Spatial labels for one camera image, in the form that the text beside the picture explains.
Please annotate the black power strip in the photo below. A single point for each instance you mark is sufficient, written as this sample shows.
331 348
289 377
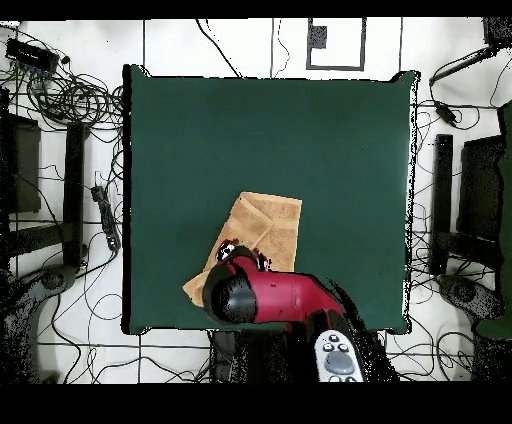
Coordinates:
106 218

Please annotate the black frame bar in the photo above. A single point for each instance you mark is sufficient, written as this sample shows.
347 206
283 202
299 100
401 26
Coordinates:
442 200
74 192

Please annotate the black slanted rod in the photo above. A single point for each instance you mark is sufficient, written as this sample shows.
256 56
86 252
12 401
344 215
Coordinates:
460 66

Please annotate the black power adapter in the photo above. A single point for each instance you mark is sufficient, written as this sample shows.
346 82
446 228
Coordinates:
446 113

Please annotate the black network switch box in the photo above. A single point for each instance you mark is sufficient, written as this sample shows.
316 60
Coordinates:
32 54

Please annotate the black speckled box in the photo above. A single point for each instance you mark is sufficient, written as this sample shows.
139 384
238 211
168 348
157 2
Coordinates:
498 32

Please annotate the orange terry towel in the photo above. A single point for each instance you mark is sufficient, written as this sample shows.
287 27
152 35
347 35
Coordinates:
272 224

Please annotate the dark green table cloth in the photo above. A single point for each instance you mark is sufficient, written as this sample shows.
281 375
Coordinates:
200 140

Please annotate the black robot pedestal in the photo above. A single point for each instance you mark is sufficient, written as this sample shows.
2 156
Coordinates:
256 360

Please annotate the dark boxy cabinet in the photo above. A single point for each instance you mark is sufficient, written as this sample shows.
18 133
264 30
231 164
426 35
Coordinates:
26 168

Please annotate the grey square floor frame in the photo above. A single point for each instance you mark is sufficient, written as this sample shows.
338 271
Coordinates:
318 38

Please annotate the black flat panel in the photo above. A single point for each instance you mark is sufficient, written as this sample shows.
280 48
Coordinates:
480 188

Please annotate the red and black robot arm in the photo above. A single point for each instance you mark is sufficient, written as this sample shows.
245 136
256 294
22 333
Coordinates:
288 292

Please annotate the grey round-headed stand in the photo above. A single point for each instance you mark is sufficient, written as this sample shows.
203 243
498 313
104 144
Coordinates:
54 278

